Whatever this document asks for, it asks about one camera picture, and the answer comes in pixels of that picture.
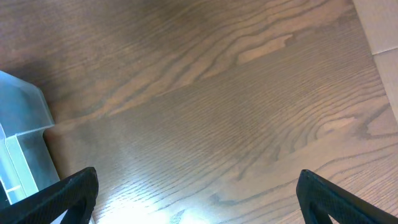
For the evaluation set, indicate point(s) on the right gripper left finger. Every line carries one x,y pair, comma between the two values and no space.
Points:
73,197

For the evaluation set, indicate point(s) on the clear plastic storage bin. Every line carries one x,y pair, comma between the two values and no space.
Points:
26,165

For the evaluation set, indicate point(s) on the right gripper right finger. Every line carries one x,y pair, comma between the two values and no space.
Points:
321,201

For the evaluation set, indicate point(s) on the brown cardboard box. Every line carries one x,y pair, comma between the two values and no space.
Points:
379,21

